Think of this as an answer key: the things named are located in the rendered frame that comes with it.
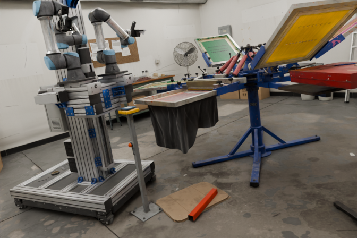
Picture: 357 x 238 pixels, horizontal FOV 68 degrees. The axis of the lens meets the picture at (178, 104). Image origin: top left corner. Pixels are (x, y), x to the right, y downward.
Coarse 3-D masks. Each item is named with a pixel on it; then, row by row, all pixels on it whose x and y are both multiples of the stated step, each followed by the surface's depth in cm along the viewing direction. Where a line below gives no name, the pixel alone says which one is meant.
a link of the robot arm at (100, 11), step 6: (96, 12) 259; (102, 12) 259; (96, 18) 263; (102, 18) 261; (108, 18) 262; (108, 24) 267; (114, 24) 267; (114, 30) 272; (120, 30) 272; (120, 36) 276; (126, 36) 277; (126, 42) 282; (132, 42) 280
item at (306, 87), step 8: (256, 80) 304; (280, 88) 222; (288, 88) 215; (296, 88) 210; (304, 88) 205; (312, 88) 201; (320, 88) 197; (328, 88) 193; (336, 88) 189; (320, 96) 203; (328, 96) 198
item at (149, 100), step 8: (152, 96) 256; (160, 96) 262; (192, 96) 219; (200, 96) 221; (208, 96) 227; (144, 104) 236; (152, 104) 226; (160, 104) 217; (168, 104) 209; (176, 104) 204; (184, 104) 210
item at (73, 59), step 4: (68, 52) 218; (72, 52) 220; (64, 56) 217; (68, 56) 218; (72, 56) 219; (76, 56) 222; (68, 60) 217; (72, 60) 219; (76, 60) 222; (68, 64) 218; (72, 64) 220; (76, 64) 222; (80, 64) 227; (68, 68) 221
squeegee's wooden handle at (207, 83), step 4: (208, 80) 255; (212, 80) 249; (216, 80) 246; (188, 84) 275; (192, 84) 270; (196, 84) 266; (200, 84) 261; (204, 84) 257; (208, 84) 253; (212, 84) 249
